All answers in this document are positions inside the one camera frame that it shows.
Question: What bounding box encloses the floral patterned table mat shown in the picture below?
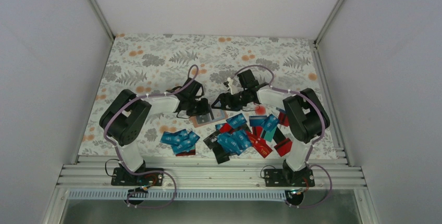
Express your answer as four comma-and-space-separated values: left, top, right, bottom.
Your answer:
79, 33, 326, 158

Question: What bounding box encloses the black VIP card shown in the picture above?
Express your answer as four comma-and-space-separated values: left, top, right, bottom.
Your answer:
203, 130, 220, 150

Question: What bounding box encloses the grey slotted cable duct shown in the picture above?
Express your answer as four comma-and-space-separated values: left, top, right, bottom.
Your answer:
67, 189, 286, 202

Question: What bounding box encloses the blue card centre top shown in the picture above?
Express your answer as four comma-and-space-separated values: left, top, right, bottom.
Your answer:
226, 113, 247, 129

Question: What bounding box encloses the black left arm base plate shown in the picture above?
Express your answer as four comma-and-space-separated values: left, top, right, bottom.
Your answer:
111, 167, 164, 186

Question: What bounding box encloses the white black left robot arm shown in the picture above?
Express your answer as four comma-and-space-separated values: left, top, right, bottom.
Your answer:
99, 78, 210, 185

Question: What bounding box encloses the red card centre top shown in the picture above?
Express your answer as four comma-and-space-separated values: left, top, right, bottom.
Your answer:
219, 123, 233, 133

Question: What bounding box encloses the red card far right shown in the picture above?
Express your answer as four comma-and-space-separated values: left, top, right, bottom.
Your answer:
274, 138, 292, 157

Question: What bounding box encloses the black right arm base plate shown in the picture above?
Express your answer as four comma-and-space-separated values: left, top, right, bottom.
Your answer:
263, 168, 315, 187

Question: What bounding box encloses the teal card right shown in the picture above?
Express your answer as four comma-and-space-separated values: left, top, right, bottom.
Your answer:
260, 127, 277, 142

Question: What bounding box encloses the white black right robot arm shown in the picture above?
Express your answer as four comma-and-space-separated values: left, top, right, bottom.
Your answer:
211, 70, 330, 186

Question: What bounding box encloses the aluminium rail frame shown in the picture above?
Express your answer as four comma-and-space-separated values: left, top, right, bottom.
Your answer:
56, 156, 367, 190

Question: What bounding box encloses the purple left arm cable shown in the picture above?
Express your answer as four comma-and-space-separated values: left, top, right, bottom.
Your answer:
103, 64, 200, 175

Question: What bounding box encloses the blue card right top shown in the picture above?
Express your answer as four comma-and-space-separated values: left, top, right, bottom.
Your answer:
261, 114, 279, 132

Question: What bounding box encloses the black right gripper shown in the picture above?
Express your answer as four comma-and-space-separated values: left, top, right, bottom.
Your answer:
212, 89, 249, 112

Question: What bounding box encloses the red VIP card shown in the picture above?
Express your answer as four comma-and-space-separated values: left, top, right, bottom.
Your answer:
246, 131, 273, 158

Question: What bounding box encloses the blue card left pile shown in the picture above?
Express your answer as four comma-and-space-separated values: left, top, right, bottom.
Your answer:
160, 129, 200, 156

